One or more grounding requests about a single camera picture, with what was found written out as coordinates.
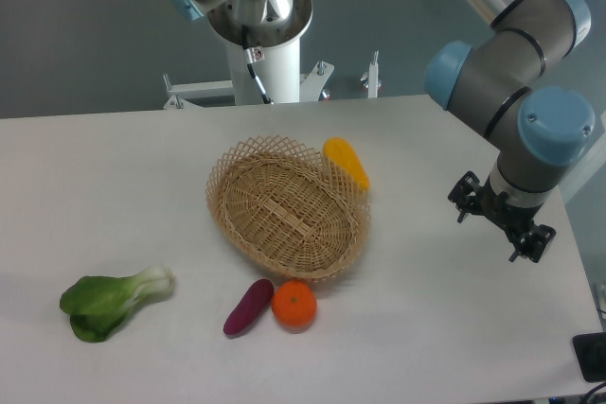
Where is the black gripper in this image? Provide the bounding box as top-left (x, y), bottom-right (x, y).
top-left (448, 171), bottom-right (556, 263)

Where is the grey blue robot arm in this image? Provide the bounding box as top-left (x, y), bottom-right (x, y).
top-left (170, 0), bottom-right (595, 262)

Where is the green bok choy vegetable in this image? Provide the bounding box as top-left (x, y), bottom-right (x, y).
top-left (59, 265), bottom-right (175, 343)

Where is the black device at table edge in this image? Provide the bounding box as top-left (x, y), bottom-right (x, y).
top-left (572, 332), bottom-right (606, 383)

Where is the yellow mango fruit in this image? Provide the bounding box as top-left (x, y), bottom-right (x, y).
top-left (323, 137), bottom-right (370, 191)

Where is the woven wicker basket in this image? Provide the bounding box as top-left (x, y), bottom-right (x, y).
top-left (205, 136), bottom-right (370, 281)

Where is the orange tangerine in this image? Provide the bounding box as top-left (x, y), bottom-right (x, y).
top-left (271, 280), bottom-right (317, 328)

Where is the purple sweet potato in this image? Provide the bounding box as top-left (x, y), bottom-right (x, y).
top-left (223, 279), bottom-right (275, 337)

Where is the black cable on pedestal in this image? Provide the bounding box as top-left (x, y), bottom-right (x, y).
top-left (241, 25), bottom-right (275, 106)

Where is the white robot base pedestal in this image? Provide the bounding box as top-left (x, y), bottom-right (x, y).
top-left (163, 0), bottom-right (334, 109)

